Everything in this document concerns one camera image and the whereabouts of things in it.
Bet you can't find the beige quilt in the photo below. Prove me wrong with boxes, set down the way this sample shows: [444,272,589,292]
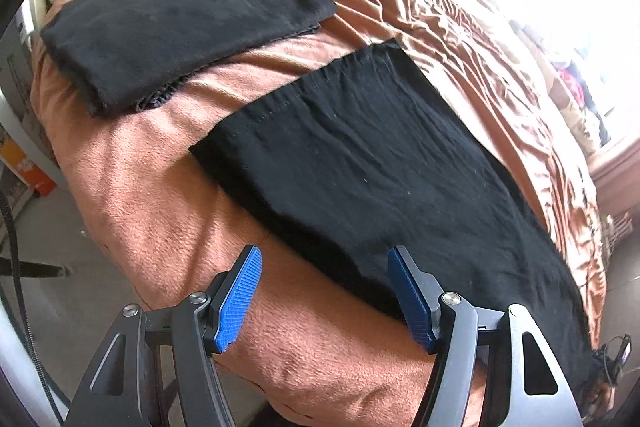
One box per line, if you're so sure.
[425,0,601,168]

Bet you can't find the brown blanket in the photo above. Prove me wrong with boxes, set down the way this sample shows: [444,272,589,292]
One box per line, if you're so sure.
[30,0,608,427]

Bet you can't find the white lattice basket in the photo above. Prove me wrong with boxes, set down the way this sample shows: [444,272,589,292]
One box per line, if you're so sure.
[600,212,634,258]

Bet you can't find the pile of clothes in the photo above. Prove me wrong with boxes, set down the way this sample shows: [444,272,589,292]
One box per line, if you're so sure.
[550,47,617,142]

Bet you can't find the black cable bundle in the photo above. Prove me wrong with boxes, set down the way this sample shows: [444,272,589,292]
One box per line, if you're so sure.
[595,332,632,385]

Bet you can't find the orange box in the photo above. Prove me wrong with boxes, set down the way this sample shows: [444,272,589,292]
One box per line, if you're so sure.
[0,139,56,198]

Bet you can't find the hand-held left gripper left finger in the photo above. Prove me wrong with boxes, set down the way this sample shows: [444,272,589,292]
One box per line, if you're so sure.
[72,244,264,427]

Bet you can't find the black metal rod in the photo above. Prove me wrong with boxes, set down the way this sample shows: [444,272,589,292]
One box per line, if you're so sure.
[0,257,71,279]

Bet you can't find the black pants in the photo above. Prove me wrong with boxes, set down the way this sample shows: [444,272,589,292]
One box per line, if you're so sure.
[189,39,608,403]

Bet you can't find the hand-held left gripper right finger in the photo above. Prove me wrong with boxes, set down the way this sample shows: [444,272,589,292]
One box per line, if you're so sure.
[387,245,583,427]

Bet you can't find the folded black cloth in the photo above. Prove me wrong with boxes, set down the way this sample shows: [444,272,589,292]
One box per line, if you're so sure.
[40,0,337,118]

